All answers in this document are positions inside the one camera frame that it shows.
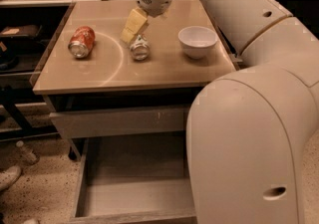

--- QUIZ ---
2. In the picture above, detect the silver green 7up can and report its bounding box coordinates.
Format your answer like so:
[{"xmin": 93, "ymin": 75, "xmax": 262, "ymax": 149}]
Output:
[{"xmin": 130, "ymin": 35, "xmax": 151, "ymax": 61}]

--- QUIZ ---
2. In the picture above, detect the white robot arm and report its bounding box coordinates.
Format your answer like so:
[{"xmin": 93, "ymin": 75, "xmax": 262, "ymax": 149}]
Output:
[{"xmin": 137, "ymin": 0, "xmax": 319, "ymax": 224}]

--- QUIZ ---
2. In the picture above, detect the orange soda can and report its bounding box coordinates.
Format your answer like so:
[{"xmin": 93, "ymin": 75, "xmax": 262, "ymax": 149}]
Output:
[{"xmin": 68, "ymin": 26, "xmax": 95, "ymax": 59}]

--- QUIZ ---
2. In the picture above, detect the open middle drawer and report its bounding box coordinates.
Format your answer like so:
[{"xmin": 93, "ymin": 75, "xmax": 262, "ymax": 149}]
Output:
[{"xmin": 69, "ymin": 132, "xmax": 197, "ymax": 224}]

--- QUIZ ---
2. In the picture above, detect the plastic bottle on floor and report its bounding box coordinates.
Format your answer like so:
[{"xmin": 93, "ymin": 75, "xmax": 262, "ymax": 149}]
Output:
[{"xmin": 16, "ymin": 140, "xmax": 39, "ymax": 165}]

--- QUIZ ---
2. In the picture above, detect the top drawer front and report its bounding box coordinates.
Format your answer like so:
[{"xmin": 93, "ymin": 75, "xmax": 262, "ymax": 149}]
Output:
[{"xmin": 50, "ymin": 105, "xmax": 189, "ymax": 138}]

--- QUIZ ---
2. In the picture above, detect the white shoe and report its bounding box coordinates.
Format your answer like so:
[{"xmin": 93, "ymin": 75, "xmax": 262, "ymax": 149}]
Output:
[{"xmin": 0, "ymin": 165, "xmax": 22, "ymax": 191}]

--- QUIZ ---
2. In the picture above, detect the white bowl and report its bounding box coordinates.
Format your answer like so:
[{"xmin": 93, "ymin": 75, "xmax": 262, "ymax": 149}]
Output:
[{"xmin": 178, "ymin": 26, "xmax": 218, "ymax": 60}]

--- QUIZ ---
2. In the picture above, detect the grey drawer cabinet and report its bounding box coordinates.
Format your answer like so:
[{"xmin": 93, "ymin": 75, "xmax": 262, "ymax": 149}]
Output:
[{"xmin": 29, "ymin": 0, "xmax": 240, "ymax": 224}]

